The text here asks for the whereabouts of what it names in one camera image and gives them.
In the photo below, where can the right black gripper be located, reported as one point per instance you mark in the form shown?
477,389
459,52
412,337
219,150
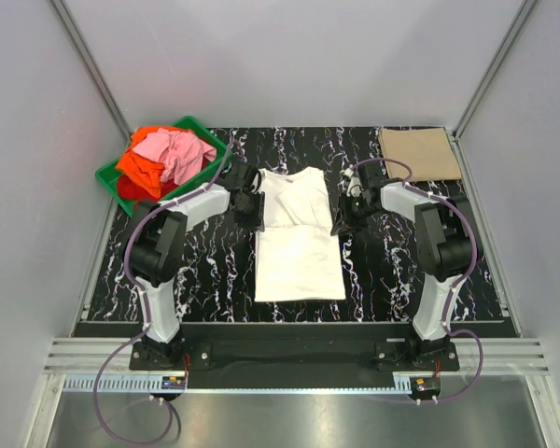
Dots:
345,221

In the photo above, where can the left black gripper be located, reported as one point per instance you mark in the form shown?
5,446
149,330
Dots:
257,220

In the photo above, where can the white printed t shirt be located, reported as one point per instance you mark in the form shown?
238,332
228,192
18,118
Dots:
297,256

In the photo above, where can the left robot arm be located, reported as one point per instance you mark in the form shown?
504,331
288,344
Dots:
153,253

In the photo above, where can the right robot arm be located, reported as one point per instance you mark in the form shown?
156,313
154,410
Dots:
446,246

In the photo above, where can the pink t shirt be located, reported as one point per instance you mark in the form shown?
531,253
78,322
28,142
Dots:
181,152

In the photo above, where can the folded beige t shirt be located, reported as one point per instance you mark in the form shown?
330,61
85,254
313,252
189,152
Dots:
426,151

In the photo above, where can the orange t shirt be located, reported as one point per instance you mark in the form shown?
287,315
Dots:
143,171

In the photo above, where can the red t shirt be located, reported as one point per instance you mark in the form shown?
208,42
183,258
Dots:
128,191

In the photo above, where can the green plastic bin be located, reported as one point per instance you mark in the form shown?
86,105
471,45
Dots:
108,175

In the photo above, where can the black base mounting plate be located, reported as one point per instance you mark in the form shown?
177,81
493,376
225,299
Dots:
294,356

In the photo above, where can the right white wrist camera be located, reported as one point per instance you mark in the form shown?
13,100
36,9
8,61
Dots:
353,183

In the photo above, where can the slotted cable duct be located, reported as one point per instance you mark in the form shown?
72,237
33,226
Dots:
119,383

